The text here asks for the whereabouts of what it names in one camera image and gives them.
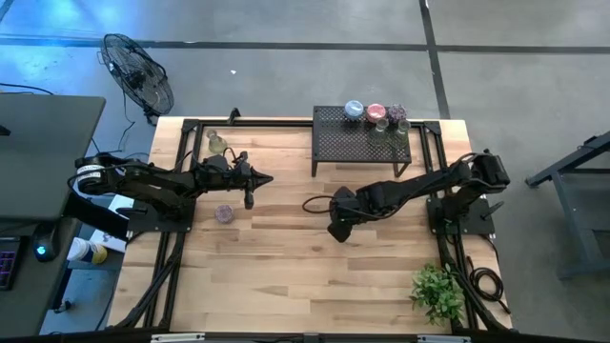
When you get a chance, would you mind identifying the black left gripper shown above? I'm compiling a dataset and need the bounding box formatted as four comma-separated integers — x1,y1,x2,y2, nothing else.
227,163,275,192

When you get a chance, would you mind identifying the purple patterned candle tin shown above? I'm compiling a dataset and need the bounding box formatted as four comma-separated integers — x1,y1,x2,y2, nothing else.
213,204,235,226
387,103,409,124

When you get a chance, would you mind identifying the clear glass candlestick holder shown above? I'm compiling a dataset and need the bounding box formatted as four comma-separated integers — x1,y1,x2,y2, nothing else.
391,118,413,148
369,117,391,147
205,129,229,155

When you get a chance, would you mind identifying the blue white patterned candle tin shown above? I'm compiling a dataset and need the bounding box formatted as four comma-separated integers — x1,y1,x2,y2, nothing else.
343,99,365,121

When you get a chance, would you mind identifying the pink candle tin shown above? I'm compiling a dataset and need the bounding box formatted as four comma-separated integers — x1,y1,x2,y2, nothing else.
365,102,388,124

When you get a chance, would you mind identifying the black perforated metal shelf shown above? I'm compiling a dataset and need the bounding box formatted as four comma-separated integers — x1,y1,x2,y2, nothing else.
312,105,414,178

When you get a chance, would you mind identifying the green artificial plant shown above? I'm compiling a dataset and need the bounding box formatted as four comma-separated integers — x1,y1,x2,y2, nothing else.
408,263,467,328

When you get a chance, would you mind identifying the white paper booklet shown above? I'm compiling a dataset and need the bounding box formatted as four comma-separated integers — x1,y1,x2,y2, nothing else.
89,193,135,253

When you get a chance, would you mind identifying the black floor fan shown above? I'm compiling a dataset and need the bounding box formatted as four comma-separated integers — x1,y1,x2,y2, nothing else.
98,32,175,126

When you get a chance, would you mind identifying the white bottle yellow cap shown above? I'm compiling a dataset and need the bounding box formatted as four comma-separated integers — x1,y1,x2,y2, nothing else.
66,236,109,266

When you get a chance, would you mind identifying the dark grey desk top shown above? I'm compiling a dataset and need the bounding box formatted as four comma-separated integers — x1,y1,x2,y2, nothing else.
0,93,107,223

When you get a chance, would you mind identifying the black computer mouse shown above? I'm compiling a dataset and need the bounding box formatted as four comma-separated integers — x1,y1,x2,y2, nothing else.
31,222,61,264

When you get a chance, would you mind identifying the dark metal cart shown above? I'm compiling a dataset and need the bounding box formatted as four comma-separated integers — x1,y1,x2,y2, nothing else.
523,129,610,281

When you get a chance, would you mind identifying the black floor plug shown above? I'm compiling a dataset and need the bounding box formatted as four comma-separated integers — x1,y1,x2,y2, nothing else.
51,297,76,315

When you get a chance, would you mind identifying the black desk surface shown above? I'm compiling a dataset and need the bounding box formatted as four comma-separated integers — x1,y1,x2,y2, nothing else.
0,216,82,338

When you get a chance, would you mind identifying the black backlit keyboard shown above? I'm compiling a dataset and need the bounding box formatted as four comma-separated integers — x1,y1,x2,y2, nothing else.
0,236,23,292

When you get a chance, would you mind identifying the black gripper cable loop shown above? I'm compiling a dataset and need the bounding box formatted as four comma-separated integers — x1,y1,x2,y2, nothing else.
301,193,337,215

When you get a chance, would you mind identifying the black aluminium table frame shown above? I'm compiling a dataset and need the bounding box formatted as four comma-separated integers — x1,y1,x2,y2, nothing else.
112,116,514,334

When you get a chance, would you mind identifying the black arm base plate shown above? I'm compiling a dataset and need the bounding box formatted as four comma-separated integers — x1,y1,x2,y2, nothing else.
425,196,498,237
127,197,197,234

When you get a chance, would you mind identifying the coiled black cable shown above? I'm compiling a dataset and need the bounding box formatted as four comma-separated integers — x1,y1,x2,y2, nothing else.
465,255,512,315

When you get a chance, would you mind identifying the white bracket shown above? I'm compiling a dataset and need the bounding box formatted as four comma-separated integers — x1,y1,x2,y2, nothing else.
416,334,472,343
150,333,207,343

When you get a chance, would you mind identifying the black floor cable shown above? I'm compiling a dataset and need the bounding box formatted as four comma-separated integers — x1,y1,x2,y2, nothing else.
0,82,54,96

